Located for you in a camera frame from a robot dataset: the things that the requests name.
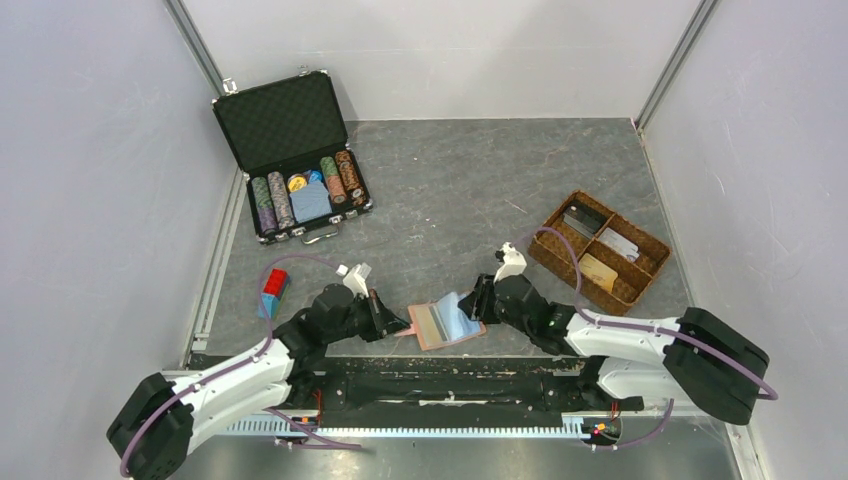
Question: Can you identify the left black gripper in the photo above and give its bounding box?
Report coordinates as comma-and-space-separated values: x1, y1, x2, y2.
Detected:
324, 288, 410, 344

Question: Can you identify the brown leather card holder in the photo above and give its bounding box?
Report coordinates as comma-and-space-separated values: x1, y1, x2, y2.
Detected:
404, 292, 486, 351

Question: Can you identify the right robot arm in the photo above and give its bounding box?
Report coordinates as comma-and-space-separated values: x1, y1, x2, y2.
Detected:
457, 275, 777, 425

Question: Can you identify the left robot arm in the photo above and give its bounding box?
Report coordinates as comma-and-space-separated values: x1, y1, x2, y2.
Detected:
106, 284, 410, 479

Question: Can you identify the gold card in basket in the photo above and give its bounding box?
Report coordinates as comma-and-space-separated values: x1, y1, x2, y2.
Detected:
578, 253, 618, 293

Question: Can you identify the dark card in basket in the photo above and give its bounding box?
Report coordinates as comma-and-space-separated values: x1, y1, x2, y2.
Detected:
562, 201, 607, 238

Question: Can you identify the blue playing card deck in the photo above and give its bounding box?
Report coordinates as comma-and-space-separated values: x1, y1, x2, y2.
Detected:
290, 182, 332, 223

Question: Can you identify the white card in basket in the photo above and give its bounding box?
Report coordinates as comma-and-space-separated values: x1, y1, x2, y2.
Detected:
598, 227, 640, 262

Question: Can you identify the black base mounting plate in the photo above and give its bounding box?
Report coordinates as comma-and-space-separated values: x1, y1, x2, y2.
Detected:
278, 357, 644, 428

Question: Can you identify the red blue toy block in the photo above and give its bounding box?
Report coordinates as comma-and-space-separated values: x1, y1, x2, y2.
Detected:
258, 268, 290, 319

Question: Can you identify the green red chip stack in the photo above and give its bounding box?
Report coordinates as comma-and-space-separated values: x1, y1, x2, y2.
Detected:
320, 156, 347, 204

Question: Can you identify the brown wicker divided basket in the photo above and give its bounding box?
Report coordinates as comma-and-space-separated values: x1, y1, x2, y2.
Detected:
528, 190, 672, 316

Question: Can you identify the grey purple chip stack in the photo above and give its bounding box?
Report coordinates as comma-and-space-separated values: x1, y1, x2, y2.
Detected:
267, 171, 294, 228

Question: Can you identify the brown orange chip stack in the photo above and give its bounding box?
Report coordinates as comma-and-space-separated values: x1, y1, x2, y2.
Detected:
335, 150, 366, 206

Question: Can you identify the green purple chip stack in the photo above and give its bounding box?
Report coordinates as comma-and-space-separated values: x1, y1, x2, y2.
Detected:
251, 177, 277, 234

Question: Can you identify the black poker chip case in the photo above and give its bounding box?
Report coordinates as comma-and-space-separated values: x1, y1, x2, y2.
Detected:
211, 70, 374, 245

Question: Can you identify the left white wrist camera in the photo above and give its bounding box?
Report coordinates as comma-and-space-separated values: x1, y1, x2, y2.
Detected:
336, 263, 372, 298

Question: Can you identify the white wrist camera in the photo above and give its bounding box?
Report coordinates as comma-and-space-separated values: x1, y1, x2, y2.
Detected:
494, 242, 527, 283
336, 263, 372, 298

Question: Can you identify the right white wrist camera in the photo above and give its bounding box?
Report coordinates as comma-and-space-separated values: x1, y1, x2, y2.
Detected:
494, 242, 527, 283

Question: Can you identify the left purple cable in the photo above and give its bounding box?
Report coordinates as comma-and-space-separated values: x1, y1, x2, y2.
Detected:
119, 254, 366, 478

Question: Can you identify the purple cable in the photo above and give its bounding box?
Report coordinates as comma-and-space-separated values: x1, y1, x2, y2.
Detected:
523, 227, 780, 452
119, 254, 366, 478

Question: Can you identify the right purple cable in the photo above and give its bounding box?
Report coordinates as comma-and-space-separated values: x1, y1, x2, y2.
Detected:
523, 227, 780, 452

